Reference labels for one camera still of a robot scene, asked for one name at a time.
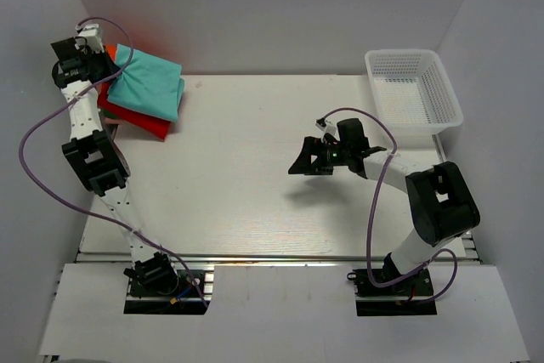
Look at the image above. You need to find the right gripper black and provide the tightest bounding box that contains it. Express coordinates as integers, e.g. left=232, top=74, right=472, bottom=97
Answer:
left=289, top=136, right=351, bottom=175

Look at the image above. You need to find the teal t shirt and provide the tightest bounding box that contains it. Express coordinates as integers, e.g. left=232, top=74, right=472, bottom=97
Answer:
left=107, top=50, right=184, bottom=122

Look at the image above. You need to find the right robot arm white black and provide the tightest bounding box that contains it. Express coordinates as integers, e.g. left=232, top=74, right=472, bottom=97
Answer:
left=288, top=118, right=480, bottom=294

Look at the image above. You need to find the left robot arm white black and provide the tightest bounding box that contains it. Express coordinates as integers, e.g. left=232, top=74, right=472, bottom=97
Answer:
left=51, top=37, right=180, bottom=295

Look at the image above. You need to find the red folded t shirt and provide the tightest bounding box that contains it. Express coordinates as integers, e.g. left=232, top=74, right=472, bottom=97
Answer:
left=98, top=82, right=171, bottom=140

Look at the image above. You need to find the white plastic basket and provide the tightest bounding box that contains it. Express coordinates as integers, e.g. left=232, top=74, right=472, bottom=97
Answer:
left=365, top=48, right=463, bottom=138

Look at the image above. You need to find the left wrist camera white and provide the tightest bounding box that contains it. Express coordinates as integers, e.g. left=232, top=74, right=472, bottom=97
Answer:
left=76, top=23, right=105, bottom=53

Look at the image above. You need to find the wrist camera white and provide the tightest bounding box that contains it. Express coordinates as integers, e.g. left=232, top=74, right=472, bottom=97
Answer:
left=315, top=118, right=337, bottom=137
left=76, top=23, right=105, bottom=53

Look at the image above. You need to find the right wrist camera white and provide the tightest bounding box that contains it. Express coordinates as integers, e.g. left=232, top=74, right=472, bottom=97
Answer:
left=315, top=118, right=337, bottom=137

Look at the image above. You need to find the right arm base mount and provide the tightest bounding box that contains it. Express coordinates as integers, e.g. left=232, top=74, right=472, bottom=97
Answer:
left=346, top=268, right=437, bottom=317

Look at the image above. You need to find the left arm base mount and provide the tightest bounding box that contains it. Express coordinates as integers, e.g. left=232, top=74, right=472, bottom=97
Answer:
left=123, top=270, right=207, bottom=315

